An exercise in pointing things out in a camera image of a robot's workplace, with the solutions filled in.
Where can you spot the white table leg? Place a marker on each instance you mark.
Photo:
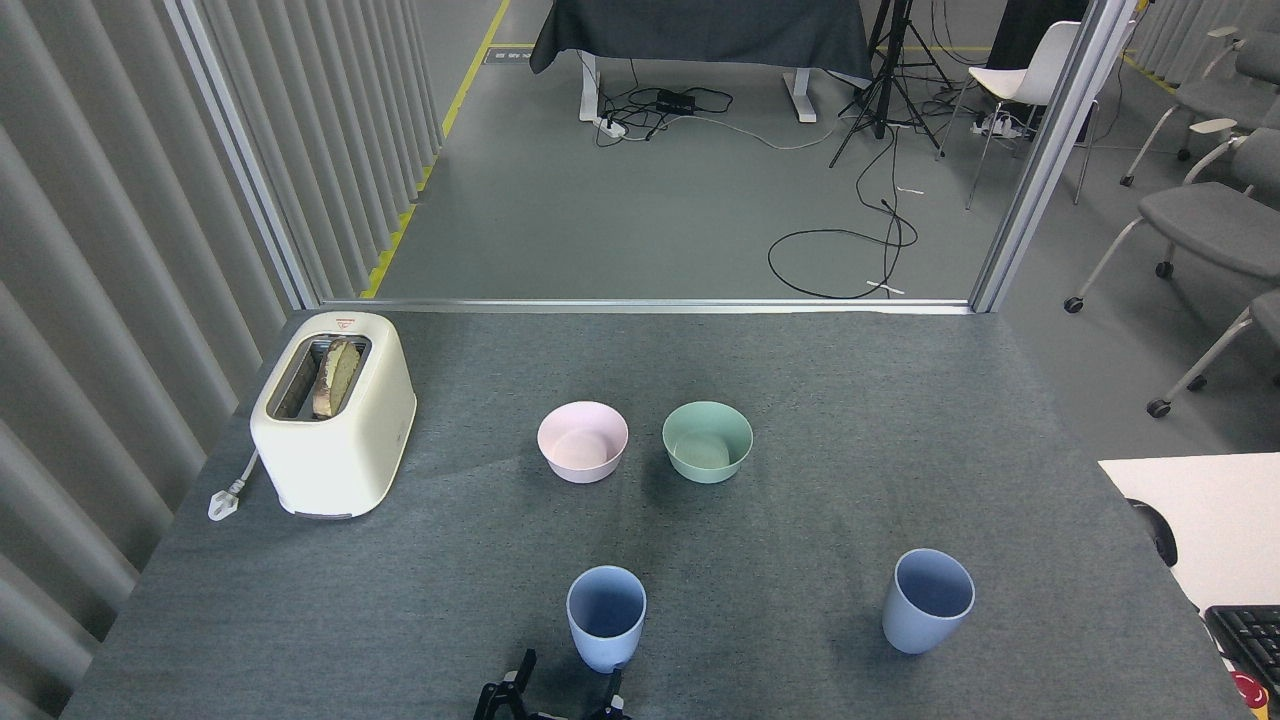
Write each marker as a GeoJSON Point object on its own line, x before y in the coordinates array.
{"type": "Point", "coordinates": [589, 90]}
{"type": "Point", "coordinates": [799, 98]}

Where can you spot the red round object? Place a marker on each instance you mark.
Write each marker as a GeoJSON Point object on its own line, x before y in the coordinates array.
{"type": "Point", "coordinates": [1250, 690]}

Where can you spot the black round object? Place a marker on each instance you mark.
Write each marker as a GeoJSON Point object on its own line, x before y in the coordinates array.
{"type": "Point", "coordinates": [1160, 535]}

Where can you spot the white desk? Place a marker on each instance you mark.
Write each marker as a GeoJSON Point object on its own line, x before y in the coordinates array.
{"type": "Point", "coordinates": [1225, 520]}

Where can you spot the dark grey table cloth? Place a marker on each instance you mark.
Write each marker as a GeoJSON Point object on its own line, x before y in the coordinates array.
{"type": "Point", "coordinates": [700, 30]}

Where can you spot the silver frame rail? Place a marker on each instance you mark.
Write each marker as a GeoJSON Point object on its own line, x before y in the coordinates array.
{"type": "Point", "coordinates": [650, 305]}

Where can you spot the black tripod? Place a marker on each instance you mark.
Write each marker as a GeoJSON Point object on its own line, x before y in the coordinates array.
{"type": "Point", "coordinates": [884, 90]}

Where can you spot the silver frame post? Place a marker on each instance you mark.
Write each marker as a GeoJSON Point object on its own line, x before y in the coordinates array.
{"type": "Point", "coordinates": [1050, 160]}
{"type": "Point", "coordinates": [245, 160]}

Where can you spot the blue plastic cup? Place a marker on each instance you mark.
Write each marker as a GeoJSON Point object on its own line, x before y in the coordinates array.
{"type": "Point", "coordinates": [915, 625]}
{"type": "Point", "coordinates": [605, 640]}

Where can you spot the green bowl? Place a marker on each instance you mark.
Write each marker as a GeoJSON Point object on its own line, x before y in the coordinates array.
{"type": "Point", "coordinates": [707, 465]}

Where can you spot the white power strip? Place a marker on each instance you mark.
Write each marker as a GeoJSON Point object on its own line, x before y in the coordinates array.
{"type": "Point", "coordinates": [995, 125]}
{"type": "Point", "coordinates": [612, 126]}

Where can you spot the pink bowl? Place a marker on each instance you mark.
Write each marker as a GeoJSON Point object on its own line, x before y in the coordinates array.
{"type": "Point", "coordinates": [583, 462]}

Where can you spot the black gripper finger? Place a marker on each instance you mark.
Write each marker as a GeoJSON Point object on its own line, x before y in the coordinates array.
{"type": "Point", "coordinates": [505, 700]}
{"type": "Point", "coordinates": [612, 700]}

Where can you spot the cream white toaster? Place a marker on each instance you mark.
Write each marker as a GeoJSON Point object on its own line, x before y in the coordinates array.
{"type": "Point", "coordinates": [340, 460]}

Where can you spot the grey chair with armrests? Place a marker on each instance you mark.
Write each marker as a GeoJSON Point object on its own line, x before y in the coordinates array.
{"type": "Point", "coordinates": [1225, 100]}

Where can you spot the black power adapter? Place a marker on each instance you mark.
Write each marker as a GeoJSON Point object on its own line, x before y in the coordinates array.
{"type": "Point", "coordinates": [676, 101]}

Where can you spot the grey chair on castors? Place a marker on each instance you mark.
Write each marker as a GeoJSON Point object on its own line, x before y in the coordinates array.
{"type": "Point", "coordinates": [1210, 220]}
{"type": "Point", "coordinates": [1215, 355]}

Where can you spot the white chair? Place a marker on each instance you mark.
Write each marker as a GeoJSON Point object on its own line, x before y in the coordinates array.
{"type": "Point", "coordinates": [1035, 75]}

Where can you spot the bread slice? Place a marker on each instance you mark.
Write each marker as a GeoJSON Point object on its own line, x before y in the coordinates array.
{"type": "Point", "coordinates": [338, 375]}

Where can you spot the black keyboard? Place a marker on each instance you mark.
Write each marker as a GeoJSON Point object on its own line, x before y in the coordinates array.
{"type": "Point", "coordinates": [1250, 640]}

